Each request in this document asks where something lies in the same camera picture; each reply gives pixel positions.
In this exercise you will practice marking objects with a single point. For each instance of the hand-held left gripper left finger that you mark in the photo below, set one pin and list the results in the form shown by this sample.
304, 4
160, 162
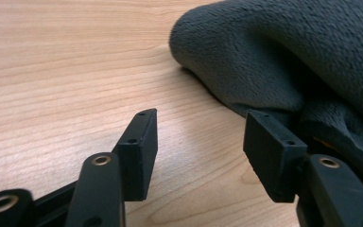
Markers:
138, 157

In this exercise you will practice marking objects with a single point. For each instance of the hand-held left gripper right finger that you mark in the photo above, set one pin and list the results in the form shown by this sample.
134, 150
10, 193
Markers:
272, 157

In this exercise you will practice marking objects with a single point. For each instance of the yellow and grey microfiber towel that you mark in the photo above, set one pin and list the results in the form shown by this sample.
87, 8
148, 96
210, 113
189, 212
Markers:
264, 47

